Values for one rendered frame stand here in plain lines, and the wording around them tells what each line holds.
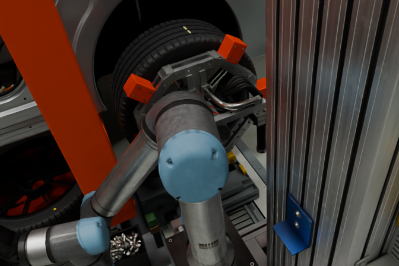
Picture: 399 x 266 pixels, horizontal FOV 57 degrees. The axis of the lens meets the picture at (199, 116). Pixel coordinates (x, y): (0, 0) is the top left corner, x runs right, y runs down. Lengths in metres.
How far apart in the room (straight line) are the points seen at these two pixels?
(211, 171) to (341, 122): 0.22
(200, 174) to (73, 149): 0.82
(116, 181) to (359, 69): 0.59
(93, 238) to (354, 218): 0.49
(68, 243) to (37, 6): 0.63
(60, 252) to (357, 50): 0.65
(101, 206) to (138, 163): 0.16
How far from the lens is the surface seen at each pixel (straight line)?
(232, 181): 2.13
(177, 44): 1.46
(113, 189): 0.87
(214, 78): 1.63
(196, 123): 0.63
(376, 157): 0.49
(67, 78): 1.21
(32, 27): 1.13
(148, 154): 0.79
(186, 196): 0.64
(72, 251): 0.82
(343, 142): 0.53
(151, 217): 1.52
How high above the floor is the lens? 1.87
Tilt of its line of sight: 40 degrees down
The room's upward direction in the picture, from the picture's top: 9 degrees counter-clockwise
